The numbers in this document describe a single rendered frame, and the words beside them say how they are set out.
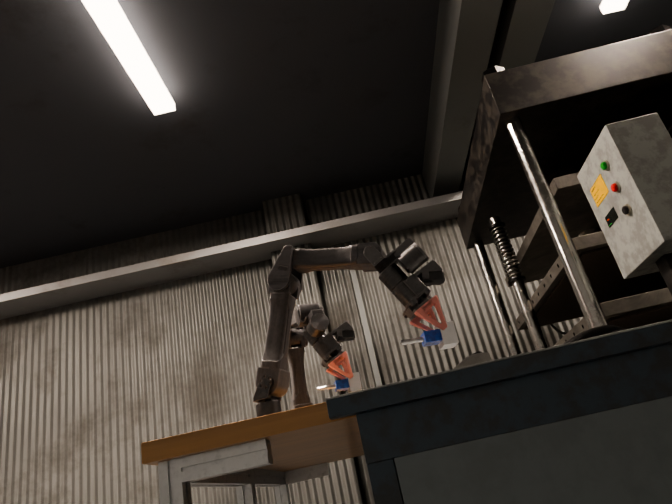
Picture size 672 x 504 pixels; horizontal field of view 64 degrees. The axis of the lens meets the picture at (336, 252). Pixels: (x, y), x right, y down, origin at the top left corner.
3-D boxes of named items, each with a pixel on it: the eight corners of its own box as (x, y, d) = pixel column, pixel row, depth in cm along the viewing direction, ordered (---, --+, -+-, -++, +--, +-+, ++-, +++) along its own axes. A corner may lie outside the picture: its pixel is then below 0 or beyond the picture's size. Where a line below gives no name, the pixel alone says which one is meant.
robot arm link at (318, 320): (336, 328, 161) (328, 292, 167) (309, 331, 158) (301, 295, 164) (327, 342, 171) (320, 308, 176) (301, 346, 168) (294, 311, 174)
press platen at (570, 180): (557, 189, 199) (552, 177, 201) (507, 287, 300) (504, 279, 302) (745, 144, 197) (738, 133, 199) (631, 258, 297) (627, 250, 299)
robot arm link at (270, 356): (287, 398, 136) (301, 276, 147) (276, 396, 130) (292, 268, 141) (265, 397, 138) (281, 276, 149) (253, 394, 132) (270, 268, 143)
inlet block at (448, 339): (404, 351, 124) (399, 328, 127) (401, 356, 129) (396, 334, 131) (459, 342, 126) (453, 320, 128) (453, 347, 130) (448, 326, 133)
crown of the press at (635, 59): (533, 194, 189) (480, 65, 214) (485, 305, 307) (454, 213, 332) (771, 137, 186) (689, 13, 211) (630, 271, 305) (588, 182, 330)
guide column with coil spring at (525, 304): (589, 490, 220) (489, 217, 273) (585, 490, 225) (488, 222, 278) (602, 487, 220) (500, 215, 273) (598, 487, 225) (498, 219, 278)
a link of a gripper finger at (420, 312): (450, 325, 132) (424, 298, 135) (457, 316, 126) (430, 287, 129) (431, 342, 130) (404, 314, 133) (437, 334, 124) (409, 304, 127)
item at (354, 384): (319, 396, 159) (316, 378, 161) (318, 399, 163) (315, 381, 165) (362, 389, 161) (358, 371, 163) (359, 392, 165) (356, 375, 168)
